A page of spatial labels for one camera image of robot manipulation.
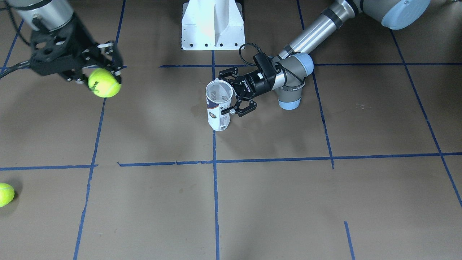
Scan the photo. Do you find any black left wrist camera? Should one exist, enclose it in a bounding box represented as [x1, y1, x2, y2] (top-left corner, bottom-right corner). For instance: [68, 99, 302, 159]
[253, 53, 277, 83]

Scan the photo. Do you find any yellow Wilson tennis ball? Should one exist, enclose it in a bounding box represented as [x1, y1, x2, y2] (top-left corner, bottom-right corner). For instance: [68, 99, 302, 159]
[88, 69, 122, 98]

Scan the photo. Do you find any white pedestal column base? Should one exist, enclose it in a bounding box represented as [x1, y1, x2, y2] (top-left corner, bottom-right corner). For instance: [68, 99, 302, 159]
[180, 0, 246, 51]

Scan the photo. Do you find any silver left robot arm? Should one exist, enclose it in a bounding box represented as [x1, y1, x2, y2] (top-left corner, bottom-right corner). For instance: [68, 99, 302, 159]
[218, 0, 431, 117]

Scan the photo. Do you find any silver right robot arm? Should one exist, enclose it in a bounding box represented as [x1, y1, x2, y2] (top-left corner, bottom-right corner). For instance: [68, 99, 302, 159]
[1, 0, 123, 85]

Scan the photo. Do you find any yellow Roland Garros tennis ball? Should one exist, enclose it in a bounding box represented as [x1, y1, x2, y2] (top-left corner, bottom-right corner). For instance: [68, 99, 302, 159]
[0, 183, 15, 207]

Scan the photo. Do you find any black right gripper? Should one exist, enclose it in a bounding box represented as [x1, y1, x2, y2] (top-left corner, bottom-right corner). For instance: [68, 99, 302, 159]
[30, 16, 123, 85]

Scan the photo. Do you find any white blue tennis ball can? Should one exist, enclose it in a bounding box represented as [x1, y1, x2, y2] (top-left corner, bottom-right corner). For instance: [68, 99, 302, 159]
[206, 79, 234, 131]

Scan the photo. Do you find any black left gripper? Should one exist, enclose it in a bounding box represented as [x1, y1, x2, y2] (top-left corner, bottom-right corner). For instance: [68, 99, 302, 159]
[218, 68, 276, 117]

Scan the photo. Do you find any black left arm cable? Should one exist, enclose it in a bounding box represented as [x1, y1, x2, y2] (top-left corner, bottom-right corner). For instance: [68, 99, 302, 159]
[238, 43, 307, 87]

